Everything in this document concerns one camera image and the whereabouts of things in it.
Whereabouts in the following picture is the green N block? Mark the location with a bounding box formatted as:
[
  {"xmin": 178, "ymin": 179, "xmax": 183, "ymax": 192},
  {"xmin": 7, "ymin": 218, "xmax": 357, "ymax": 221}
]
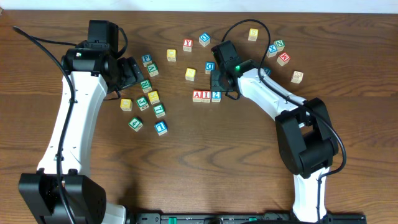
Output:
[{"xmin": 274, "ymin": 39, "xmax": 285, "ymax": 52}]

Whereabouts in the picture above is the red I block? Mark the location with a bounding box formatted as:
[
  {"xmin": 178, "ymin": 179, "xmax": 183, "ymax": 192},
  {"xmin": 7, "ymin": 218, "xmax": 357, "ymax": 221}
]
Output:
[{"xmin": 201, "ymin": 90, "xmax": 211, "ymax": 103}]

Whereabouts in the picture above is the green 4 block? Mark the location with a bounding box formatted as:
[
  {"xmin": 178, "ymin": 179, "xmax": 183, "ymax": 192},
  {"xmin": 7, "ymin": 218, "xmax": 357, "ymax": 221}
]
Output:
[{"xmin": 128, "ymin": 117, "xmax": 143, "ymax": 132}]

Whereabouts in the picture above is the green J block left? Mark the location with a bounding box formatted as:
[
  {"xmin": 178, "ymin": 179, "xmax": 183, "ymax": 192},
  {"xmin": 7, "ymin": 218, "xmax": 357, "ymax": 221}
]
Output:
[{"xmin": 136, "ymin": 96, "xmax": 149, "ymax": 111}]

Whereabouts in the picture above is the red Y block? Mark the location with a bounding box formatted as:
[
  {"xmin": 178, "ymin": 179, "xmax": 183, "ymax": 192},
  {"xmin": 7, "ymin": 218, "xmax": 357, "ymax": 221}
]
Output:
[{"xmin": 183, "ymin": 39, "xmax": 193, "ymax": 52}]

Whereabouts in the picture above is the green L block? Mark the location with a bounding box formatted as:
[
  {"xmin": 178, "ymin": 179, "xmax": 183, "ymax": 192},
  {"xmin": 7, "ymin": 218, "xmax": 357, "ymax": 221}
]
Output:
[{"xmin": 153, "ymin": 103, "xmax": 165, "ymax": 118}]

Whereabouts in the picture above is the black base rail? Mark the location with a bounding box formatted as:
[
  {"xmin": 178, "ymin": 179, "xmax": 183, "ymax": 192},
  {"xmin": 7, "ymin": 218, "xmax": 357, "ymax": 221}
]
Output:
[{"xmin": 126, "ymin": 212, "xmax": 367, "ymax": 224}]

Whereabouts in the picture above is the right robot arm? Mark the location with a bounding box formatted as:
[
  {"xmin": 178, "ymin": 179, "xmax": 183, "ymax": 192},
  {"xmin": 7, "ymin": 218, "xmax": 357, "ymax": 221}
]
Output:
[{"xmin": 211, "ymin": 60, "xmax": 338, "ymax": 223}]

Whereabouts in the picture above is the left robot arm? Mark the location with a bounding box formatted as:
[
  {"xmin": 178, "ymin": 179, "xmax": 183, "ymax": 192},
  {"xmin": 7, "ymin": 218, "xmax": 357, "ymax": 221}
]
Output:
[{"xmin": 18, "ymin": 48, "xmax": 144, "ymax": 223}]

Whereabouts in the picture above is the green R block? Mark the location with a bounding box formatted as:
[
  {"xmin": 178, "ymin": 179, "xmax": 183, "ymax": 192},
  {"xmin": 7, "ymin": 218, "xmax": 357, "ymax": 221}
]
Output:
[{"xmin": 141, "ymin": 80, "xmax": 152, "ymax": 93}]

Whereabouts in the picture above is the blue T block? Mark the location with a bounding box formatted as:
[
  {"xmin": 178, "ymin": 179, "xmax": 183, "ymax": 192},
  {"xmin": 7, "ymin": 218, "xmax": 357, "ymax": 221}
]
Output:
[{"xmin": 154, "ymin": 121, "xmax": 168, "ymax": 136}]

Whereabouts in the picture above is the blue d block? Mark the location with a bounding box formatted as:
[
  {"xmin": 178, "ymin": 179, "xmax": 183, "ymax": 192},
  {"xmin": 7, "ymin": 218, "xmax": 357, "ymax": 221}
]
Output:
[
  {"xmin": 198, "ymin": 32, "xmax": 211, "ymax": 47},
  {"xmin": 205, "ymin": 62, "xmax": 215, "ymax": 74}
]

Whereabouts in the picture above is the yellow G block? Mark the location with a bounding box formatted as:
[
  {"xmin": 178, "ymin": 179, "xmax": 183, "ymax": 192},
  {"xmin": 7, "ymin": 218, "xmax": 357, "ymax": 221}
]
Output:
[{"xmin": 120, "ymin": 98, "xmax": 133, "ymax": 111}]

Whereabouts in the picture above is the blue X block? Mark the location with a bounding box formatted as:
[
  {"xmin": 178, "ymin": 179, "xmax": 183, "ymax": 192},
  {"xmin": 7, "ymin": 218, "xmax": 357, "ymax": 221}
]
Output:
[{"xmin": 266, "ymin": 44, "xmax": 278, "ymax": 58}]

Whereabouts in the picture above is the red M block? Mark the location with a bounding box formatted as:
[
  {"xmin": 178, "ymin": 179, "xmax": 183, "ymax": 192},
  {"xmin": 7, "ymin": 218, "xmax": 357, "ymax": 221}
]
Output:
[{"xmin": 277, "ymin": 52, "xmax": 290, "ymax": 67}]

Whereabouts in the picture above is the blue P block left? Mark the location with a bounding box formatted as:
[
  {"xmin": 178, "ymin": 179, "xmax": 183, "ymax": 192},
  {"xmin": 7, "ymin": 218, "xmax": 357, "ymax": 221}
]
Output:
[{"xmin": 141, "ymin": 54, "xmax": 152, "ymax": 67}]

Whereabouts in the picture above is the red A block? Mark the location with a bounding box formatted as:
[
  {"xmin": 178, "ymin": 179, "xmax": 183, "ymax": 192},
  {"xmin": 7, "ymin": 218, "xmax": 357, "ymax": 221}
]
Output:
[{"xmin": 192, "ymin": 90, "xmax": 202, "ymax": 102}]

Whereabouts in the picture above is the blue 2 block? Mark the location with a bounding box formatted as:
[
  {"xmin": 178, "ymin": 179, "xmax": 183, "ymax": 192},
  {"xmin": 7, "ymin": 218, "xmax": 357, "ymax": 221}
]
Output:
[{"xmin": 211, "ymin": 91, "xmax": 221, "ymax": 103}]

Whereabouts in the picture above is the green V block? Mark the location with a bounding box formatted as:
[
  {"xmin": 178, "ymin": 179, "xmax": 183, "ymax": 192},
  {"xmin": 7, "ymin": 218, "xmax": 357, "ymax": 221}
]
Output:
[{"xmin": 147, "ymin": 63, "xmax": 159, "ymax": 77}]

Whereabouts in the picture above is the blue D block middle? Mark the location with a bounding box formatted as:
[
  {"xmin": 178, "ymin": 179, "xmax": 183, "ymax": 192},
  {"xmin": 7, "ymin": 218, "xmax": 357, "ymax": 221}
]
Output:
[{"xmin": 205, "ymin": 62, "xmax": 215, "ymax": 74}]

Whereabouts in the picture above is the yellow S block middle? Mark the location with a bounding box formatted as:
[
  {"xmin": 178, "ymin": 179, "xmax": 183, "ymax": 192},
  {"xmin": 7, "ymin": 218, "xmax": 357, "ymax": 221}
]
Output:
[{"xmin": 185, "ymin": 68, "xmax": 196, "ymax": 81}]

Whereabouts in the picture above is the blue H block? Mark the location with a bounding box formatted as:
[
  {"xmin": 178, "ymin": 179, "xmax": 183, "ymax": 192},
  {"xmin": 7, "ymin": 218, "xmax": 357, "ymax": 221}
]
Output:
[{"xmin": 264, "ymin": 68, "xmax": 271, "ymax": 76}]

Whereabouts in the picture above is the blue D block top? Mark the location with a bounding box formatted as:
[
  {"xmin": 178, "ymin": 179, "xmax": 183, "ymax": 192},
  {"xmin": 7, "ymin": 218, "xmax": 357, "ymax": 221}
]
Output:
[{"xmin": 198, "ymin": 32, "xmax": 211, "ymax": 47}]

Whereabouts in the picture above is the yellow s block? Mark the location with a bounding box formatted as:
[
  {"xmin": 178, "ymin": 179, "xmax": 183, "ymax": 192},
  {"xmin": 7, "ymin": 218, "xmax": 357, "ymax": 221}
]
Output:
[
  {"xmin": 185, "ymin": 68, "xmax": 196, "ymax": 81},
  {"xmin": 248, "ymin": 28, "xmax": 259, "ymax": 42}
]

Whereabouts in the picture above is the yellow S block top right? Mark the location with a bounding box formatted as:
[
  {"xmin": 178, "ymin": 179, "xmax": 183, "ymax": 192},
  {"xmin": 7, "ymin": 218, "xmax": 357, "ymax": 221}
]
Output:
[{"xmin": 248, "ymin": 28, "xmax": 259, "ymax": 42}]

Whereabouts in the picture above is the plain block right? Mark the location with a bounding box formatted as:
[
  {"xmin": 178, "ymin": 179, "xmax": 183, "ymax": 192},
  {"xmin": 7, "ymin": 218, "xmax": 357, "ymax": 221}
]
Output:
[{"xmin": 290, "ymin": 71, "xmax": 303, "ymax": 84}]

